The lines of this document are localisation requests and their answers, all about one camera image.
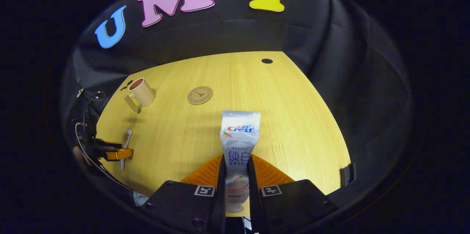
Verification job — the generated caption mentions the beige cup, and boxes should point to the beige cup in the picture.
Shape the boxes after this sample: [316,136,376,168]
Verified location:
[123,78,156,114]

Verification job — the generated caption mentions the white toothbrush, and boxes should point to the white toothbrush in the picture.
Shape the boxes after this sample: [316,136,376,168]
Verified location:
[120,129,133,170]

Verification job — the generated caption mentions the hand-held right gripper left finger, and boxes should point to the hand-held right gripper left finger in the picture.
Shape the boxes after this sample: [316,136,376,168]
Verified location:
[140,154,226,234]

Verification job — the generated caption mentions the white patterned cloth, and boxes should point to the white patterned cloth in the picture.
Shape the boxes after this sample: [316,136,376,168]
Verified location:
[133,191,149,207]

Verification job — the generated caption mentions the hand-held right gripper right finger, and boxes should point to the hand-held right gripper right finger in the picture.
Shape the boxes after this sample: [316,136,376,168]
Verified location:
[247,154,340,234]

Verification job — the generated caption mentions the black backdrop cloth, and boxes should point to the black backdrop cloth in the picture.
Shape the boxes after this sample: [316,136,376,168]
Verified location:
[61,0,412,205]

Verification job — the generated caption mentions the black bracket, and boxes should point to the black bracket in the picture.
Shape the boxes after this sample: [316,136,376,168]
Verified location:
[340,163,357,187]

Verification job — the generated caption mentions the round brown coaster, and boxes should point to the round brown coaster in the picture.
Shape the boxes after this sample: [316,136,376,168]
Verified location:
[188,86,213,105]

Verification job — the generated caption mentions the white toothpaste tube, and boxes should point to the white toothpaste tube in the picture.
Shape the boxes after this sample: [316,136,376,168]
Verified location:
[220,110,262,213]

